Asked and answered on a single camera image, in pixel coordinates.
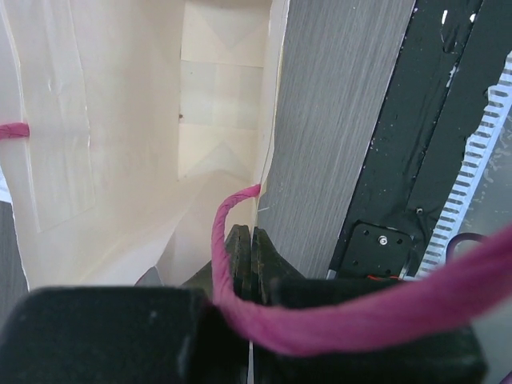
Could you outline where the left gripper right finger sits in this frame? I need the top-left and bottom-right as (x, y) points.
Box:
(250, 226), (489, 384)

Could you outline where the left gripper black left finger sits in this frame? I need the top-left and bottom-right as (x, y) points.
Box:
(0, 224), (252, 384)

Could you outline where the pink paper gift bag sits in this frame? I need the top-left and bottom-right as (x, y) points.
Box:
(1, 1), (511, 357)

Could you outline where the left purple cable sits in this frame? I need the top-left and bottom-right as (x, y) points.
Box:
(443, 234), (489, 265)

